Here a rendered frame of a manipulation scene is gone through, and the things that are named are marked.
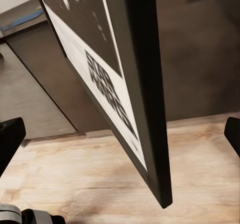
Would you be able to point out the poster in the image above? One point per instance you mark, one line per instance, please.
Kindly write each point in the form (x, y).
(113, 48)

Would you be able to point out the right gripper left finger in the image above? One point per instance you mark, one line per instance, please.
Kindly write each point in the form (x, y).
(12, 133)

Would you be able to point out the dishwasher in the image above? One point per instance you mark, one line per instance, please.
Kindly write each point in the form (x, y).
(22, 95)

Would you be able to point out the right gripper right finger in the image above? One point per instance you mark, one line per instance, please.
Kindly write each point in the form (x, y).
(232, 133)

